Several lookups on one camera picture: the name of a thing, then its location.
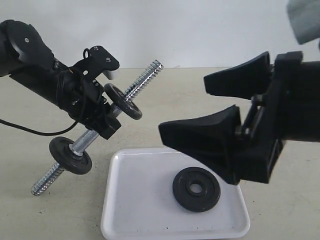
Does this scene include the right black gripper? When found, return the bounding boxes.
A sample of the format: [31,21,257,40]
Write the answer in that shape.
[158,51,303,185]

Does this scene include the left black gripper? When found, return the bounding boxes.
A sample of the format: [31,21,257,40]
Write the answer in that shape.
[56,69,122,139]

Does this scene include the chrome threaded dumbbell bar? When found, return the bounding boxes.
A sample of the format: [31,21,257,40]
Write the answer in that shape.
[31,60,164,197]

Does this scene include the black weight plate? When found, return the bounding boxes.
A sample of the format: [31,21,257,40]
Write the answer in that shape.
[172,166,221,213]

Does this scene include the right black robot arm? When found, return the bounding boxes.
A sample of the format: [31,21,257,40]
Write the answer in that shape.
[158,51,320,185]

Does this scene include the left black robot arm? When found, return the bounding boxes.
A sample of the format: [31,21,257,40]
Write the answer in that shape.
[0,19,121,140]

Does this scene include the black plate far bar end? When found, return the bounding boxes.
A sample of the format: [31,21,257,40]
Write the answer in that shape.
[104,83,143,120]

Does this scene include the black plate bar end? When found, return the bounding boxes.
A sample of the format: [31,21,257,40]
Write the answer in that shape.
[104,83,143,120]
[49,136,92,175]

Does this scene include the black plate near bar end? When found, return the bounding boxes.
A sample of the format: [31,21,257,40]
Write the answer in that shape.
[49,136,92,175]

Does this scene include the white plastic tray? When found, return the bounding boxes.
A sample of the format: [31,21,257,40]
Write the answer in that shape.
[100,147,251,240]

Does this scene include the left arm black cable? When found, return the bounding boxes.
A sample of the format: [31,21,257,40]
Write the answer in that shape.
[0,69,106,137]

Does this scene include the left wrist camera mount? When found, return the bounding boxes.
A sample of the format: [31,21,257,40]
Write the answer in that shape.
[73,45,120,81]

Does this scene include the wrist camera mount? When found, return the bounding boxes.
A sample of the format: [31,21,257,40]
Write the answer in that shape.
[73,45,120,81]
[286,0,320,45]

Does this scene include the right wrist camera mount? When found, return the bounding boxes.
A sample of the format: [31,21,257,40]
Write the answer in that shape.
[286,0,320,45]

